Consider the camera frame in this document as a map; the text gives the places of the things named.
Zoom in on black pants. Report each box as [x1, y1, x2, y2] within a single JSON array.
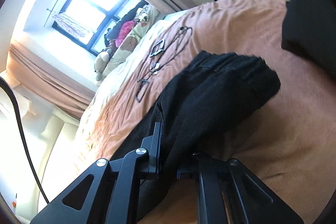
[[113, 51, 280, 219]]

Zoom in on orange bed blanket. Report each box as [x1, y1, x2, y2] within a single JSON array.
[[75, 0, 335, 223]]

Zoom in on left pink curtain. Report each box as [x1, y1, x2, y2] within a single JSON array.
[[6, 43, 95, 119]]

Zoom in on cream padded headboard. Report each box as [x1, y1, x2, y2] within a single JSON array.
[[1, 71, 79, 223]]

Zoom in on beige plush toy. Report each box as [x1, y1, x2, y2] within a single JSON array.
[[94, 48, 112, 81]]

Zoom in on pink plush item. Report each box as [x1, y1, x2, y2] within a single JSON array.
[[115, 20, 135, 48]]

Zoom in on hanging floral garment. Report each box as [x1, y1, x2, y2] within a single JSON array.
[[53, 12, 89, 39]]

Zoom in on bear print cushion bedding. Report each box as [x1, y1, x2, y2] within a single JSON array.
[[101, 3, 161, 81]]

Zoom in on folded black garment right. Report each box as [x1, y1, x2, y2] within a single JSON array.
[[281, 0, 336, 79]]

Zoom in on black framed window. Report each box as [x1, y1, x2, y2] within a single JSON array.
[[52, 0, 140, 56]]

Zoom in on black cables on bed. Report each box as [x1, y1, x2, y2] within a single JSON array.
[[135, 26, 193, 103]]

